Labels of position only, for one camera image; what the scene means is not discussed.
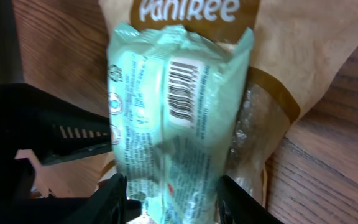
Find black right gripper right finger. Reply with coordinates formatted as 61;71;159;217
218;175;283;224

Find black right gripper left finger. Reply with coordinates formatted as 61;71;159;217
63;174;127;224

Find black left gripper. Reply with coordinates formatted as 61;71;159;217
0;83;111;223

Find teal white pack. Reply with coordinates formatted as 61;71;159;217
108;23;254;223

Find brown mushroom packet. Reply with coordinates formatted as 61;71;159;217
100;0;358;223

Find dark grey plastic basket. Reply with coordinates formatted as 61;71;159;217
0;0;24;84

